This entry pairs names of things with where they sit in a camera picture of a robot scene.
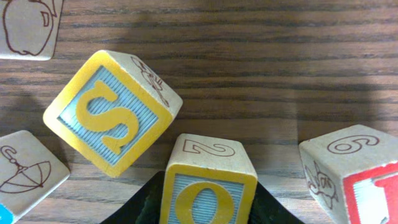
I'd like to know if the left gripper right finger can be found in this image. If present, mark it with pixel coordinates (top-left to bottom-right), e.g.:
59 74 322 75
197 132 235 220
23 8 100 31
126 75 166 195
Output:
248 182 303 224

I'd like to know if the red I block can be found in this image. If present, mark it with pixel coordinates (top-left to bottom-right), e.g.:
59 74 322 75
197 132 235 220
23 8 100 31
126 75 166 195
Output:
299 124 397 223

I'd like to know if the blue T block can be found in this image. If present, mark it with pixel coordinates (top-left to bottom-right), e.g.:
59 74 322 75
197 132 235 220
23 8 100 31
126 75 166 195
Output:
1 130 70 224

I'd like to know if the red A block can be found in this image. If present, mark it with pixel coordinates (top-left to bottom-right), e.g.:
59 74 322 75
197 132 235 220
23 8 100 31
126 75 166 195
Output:
1 0 63 60

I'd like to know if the yellow S block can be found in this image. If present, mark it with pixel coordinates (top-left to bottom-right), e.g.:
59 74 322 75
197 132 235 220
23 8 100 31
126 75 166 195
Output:
43 50 183 177

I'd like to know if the yellow O block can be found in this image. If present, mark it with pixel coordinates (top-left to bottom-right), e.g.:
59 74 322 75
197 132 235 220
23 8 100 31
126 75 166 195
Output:
159 134 257 223

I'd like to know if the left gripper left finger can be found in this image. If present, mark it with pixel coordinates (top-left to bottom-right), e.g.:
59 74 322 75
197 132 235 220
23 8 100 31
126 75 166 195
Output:
101 171 165 224

